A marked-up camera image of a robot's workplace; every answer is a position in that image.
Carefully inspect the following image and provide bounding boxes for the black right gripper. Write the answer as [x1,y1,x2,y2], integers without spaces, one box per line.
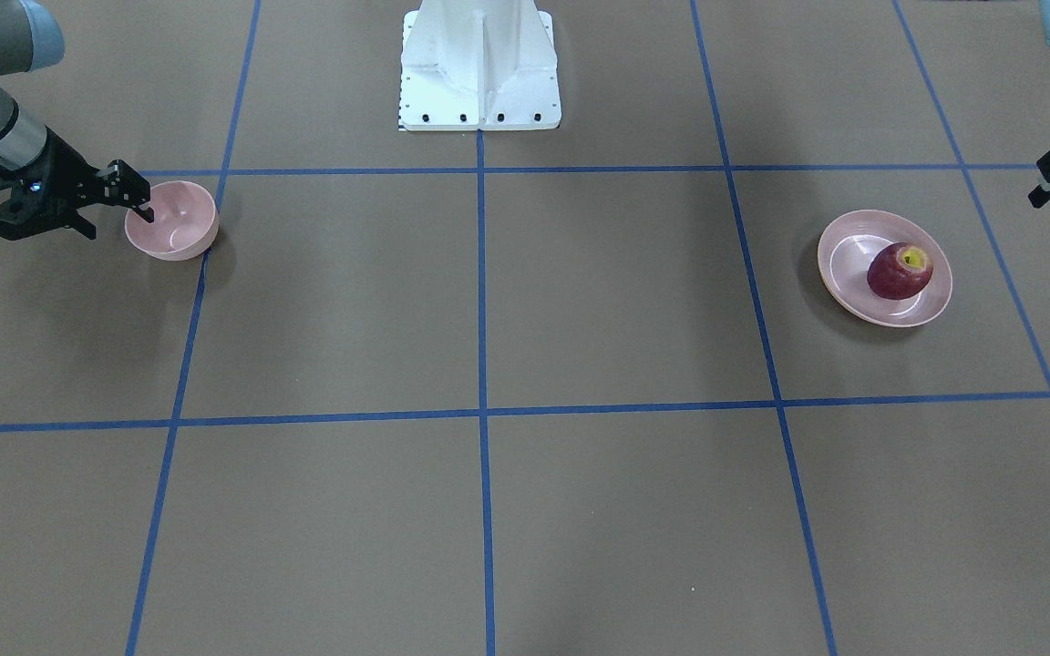
[0,129,155,241]

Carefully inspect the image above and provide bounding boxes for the pink bowl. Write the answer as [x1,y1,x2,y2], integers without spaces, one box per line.
[124,181,221,261]

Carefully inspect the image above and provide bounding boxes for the red yellow apple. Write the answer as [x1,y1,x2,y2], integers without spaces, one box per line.
[866,242,936,302]

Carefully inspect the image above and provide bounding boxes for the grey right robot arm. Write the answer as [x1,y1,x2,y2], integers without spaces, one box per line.
[0,1,155,241]

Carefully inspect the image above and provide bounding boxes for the pink plate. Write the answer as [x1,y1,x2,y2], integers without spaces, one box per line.
[817,210,953,329]

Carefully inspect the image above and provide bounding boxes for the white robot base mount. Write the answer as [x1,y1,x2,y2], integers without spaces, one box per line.
[397,1,562,132]

